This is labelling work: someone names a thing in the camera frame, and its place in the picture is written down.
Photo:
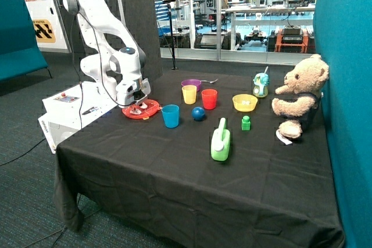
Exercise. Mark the beige teddy bear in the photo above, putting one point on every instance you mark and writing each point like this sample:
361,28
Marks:
304,82

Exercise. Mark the purple plastic bowl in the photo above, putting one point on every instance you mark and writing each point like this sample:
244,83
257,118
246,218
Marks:
194,82

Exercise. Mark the blue ball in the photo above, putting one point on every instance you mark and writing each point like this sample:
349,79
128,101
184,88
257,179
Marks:
198,113

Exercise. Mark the teal sippy cup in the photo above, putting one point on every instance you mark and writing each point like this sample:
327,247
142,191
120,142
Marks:
261,82

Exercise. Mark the teal sofa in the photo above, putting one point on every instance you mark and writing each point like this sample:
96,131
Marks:
20,53

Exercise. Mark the black tablecloth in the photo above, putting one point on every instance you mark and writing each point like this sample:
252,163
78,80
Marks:
163,179

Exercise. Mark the metal spoon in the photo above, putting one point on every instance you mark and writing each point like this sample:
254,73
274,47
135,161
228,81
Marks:
209,82

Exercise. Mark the blue plastic cup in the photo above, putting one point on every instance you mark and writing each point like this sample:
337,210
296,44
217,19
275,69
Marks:
171,115

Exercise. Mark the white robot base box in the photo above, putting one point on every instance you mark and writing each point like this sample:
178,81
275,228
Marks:
63,116

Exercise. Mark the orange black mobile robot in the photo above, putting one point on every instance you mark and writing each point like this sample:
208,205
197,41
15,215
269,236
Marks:
292,39

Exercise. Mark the green toy watering can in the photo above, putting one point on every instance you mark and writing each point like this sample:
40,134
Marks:
220,143

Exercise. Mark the black tripod stand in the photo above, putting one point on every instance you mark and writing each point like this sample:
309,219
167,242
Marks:
168,3

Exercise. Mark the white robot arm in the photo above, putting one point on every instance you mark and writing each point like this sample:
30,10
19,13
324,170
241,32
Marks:
117,65

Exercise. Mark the green toy block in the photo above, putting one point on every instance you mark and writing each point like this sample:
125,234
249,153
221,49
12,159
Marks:
246,123

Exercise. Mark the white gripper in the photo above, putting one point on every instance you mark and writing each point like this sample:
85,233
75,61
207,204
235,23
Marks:
132,89

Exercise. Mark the red plastic cup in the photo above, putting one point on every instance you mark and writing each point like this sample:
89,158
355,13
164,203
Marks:
209,98

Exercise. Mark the red plastic plate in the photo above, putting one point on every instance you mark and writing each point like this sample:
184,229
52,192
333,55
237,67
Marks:
148,107

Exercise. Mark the black marker pen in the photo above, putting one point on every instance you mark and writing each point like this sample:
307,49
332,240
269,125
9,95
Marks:
92,109

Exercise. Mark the yellow plastic bowl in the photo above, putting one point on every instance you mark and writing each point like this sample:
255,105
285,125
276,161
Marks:
237,99

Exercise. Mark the yellow plastic cup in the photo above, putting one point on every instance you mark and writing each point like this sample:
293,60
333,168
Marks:
189,94

